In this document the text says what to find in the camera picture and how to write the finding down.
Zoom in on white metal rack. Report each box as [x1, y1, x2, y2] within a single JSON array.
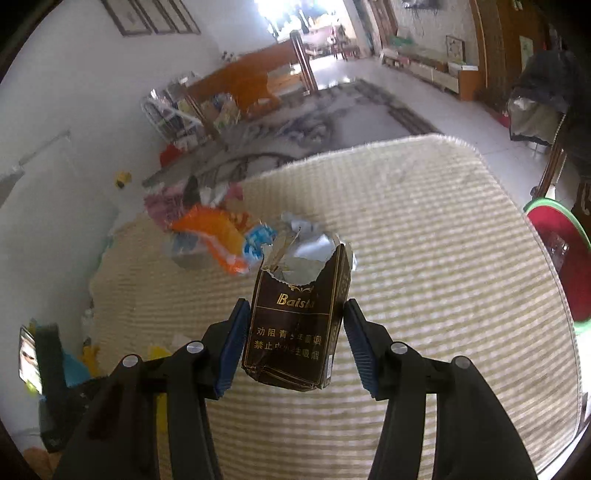
[[140, 73, 209, 149]]

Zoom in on white low cabinet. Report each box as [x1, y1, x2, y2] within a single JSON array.
[[379, 43, 485, 101]]

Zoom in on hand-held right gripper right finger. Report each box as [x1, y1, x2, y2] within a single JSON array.
[[344, 298, 532, 480]]

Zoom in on blue and white wrapper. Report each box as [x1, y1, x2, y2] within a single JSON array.
[[242, 225, 279, 265]]

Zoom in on orange-brown object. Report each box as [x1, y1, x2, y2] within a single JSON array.
[[228, 59, 283, 117]]

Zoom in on wooden chair white cushion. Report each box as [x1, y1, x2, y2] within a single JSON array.
[[507, 95, 570, 200]]

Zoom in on red bag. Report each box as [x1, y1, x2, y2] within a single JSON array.
[[159, 144, 184, 168]]

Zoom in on orange snack wrapper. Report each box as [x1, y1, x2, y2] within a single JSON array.
[[170, 205, 250, 276]]

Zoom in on brown wooden partition screen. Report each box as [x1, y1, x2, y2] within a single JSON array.
[[468, 0, 557, 103]]

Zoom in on pink printed wrapper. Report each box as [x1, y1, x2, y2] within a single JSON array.
[[143, 184, 197, 228]]

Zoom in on brown cigarette pack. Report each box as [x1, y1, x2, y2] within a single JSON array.
[[241, 227, 359, 394]]

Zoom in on grey printed tablecloth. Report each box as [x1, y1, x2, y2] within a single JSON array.
[[142, 78, 445, 197]]

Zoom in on framed wall picture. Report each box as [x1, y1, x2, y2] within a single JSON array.
[[167, 0, 202, 35], [100, 0, 153, 38], [134, 0, 179, 35]]

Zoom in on red basin green rim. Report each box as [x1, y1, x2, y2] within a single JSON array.
[[523, 195, 591, 325]]

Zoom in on beige checked table mat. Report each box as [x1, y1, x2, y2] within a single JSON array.
[[88, 134, 583, 480]]

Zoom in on dark blue jacket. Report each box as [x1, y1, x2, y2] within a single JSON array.
[[508, 46, 591, 185]]

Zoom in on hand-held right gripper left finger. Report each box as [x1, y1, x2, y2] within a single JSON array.
[[53, 298, 251, 480]]

